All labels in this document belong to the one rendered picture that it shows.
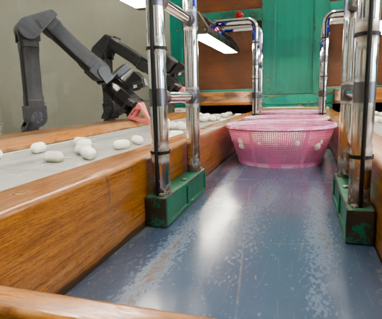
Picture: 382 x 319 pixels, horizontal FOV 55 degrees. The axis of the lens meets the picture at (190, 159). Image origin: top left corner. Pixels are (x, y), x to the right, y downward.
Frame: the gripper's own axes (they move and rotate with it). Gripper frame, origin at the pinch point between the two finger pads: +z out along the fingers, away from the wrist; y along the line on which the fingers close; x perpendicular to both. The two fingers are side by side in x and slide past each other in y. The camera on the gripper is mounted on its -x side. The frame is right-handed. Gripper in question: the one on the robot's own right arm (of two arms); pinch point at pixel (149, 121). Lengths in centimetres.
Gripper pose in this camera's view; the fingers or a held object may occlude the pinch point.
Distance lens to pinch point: 129.1
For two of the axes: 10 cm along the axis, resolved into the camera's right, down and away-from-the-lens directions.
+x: -6.0, 7.3, 3.2
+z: 7.4, 6.6, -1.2
